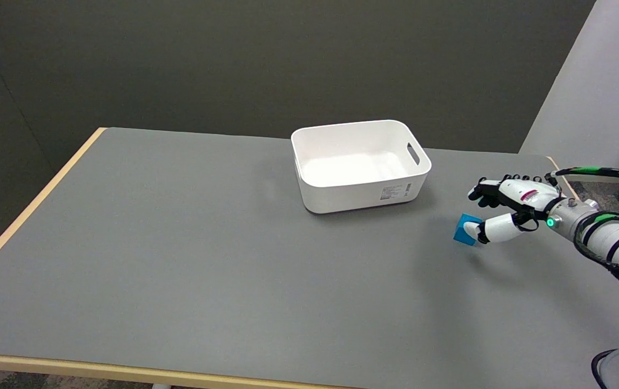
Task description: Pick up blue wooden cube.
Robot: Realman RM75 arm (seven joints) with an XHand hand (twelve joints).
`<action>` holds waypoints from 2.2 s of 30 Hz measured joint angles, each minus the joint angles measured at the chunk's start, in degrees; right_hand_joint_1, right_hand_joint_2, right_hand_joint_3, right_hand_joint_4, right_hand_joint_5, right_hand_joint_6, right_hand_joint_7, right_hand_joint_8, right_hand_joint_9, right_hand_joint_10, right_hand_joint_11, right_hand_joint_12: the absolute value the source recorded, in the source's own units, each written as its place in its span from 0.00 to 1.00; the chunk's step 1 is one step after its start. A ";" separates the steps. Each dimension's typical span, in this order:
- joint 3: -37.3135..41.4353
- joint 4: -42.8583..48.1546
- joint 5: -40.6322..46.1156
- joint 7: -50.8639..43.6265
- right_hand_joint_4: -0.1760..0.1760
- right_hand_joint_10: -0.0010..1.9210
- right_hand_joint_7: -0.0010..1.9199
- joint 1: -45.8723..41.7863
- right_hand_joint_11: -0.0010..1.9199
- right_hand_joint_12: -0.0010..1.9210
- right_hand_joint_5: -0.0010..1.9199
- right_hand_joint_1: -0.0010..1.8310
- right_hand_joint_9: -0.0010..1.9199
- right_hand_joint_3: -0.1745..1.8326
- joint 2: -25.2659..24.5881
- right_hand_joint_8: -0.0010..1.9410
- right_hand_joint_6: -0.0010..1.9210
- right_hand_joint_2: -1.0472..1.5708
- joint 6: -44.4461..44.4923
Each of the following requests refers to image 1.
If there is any white plastic storage bin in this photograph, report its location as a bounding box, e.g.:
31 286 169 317
291 119 432 214

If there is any black green looped cable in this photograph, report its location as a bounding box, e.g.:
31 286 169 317
573 212 619 301

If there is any black green braided cable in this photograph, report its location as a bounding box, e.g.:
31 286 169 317
545 166 619 187

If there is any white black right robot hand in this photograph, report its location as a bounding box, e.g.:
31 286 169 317
463 174 562 245

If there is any blue wooden cube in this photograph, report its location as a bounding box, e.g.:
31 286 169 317
453 213 483 246

